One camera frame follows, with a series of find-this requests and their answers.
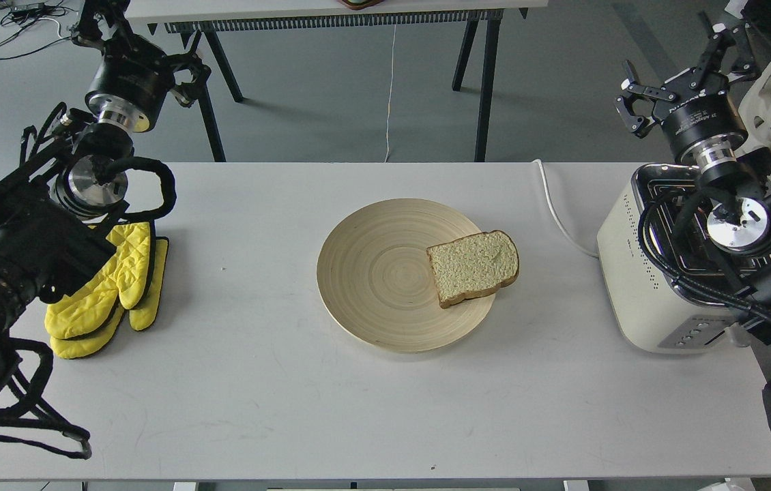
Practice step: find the brown object on back table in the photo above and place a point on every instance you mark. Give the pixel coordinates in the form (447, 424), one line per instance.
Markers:
(359, 4)

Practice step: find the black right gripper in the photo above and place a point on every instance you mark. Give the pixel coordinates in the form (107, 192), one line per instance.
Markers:
(699, 119)

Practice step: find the round wooden plate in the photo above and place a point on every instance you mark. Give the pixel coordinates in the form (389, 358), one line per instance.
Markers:
(375, 279)

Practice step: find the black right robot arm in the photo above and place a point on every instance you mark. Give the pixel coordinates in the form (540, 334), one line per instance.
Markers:
(739, 225)

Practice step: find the lower yellow oven mitt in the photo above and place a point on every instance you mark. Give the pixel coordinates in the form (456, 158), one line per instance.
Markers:
(140, 318)

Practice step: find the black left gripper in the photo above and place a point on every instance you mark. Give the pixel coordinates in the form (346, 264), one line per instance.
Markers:
(127, 80)

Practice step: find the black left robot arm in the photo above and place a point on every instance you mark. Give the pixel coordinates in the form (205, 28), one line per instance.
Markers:
(78, 177)

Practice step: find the yellow oven mitt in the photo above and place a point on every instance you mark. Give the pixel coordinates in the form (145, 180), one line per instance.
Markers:
(140, 318)
(120, 283)

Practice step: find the cream white toaster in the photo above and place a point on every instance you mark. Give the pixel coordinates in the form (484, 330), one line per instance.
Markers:
(652, 313)

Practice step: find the slice of bread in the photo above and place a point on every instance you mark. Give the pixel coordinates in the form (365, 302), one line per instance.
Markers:
(473, 266)

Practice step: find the background white table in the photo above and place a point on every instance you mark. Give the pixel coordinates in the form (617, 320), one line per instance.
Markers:
(209, 18)

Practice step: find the upper yellow oven mitt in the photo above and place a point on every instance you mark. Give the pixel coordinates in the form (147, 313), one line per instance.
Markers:
(120, 283)

